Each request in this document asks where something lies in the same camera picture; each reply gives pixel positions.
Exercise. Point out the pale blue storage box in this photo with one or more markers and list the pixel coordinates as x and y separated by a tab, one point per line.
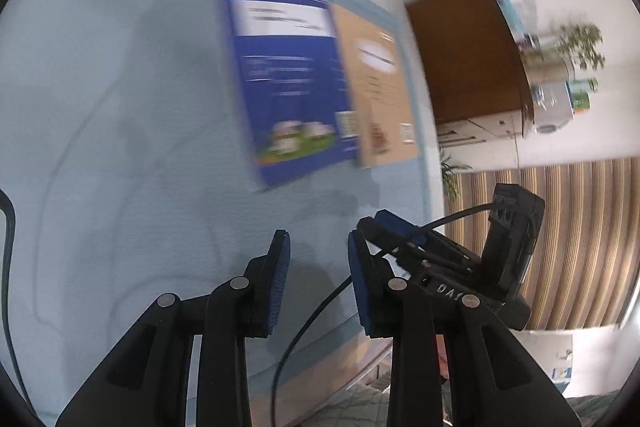
550	107

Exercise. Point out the striped brown rug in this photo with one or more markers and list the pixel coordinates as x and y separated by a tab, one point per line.
590	247

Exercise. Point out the white cardboard box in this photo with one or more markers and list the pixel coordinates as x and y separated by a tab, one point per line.
560	367

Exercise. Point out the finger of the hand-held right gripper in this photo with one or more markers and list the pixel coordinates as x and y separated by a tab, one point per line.
380	237
395	222

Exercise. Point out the small leafy plant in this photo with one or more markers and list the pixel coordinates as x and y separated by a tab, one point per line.
450	177

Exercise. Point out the brown wooden cabinet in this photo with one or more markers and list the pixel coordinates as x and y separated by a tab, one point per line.
470	57

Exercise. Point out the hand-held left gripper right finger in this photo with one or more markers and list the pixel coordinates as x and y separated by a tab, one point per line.
360	287

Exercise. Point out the quilted patterned cloth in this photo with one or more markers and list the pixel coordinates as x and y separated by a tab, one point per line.
350	407

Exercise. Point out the small green box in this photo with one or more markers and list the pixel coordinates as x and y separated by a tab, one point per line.
582	94

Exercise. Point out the royal blue paperback book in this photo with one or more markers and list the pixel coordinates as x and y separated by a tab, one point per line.
285	82

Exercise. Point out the tan paperback book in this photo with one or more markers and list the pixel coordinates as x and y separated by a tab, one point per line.
380	107

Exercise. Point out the green potted plant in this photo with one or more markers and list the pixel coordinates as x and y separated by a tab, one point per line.
580	42

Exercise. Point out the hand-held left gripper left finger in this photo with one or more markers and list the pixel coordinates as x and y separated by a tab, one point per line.
277	282

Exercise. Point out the white drawer unit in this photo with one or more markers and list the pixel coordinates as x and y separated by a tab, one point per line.
480	152

